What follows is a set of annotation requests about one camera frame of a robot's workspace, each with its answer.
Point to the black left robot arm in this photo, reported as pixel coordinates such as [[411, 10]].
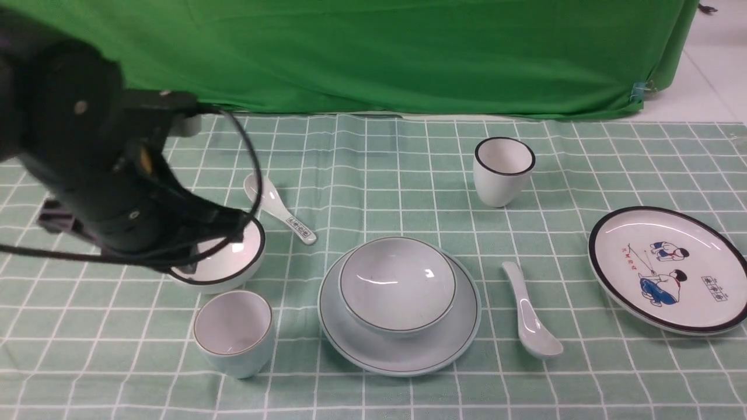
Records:
[[36, 55]]

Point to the blue clip on backdrop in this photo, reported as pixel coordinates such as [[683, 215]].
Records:
[[638, 92]]

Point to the green checked tablecloth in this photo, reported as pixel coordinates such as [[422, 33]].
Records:
[[107, 342]]

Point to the plain white spoon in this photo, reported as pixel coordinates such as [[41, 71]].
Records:
[[534, 336]]

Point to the white spoon patterned handle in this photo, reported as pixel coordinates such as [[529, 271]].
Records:
[[271, 203]]

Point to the cartoon plate black rim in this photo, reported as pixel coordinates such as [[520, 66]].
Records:
[[669, 270]]

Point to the green backdrop cloth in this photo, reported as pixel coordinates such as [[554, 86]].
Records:
[[559, 60]]

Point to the pale blue bowl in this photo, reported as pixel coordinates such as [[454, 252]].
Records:
[[397, 285]]

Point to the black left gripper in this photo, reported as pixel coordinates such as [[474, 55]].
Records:
[[99, 153]]

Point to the pale blue plate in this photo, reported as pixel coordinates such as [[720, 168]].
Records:
[[418, 355]]

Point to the pale blue cup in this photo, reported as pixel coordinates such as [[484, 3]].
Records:
[[235, 332]]

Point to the white cup black rim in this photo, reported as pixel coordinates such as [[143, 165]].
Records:
[[502, 168]]

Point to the white bowl black rim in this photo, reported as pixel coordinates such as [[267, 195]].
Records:
[[228, 269]]

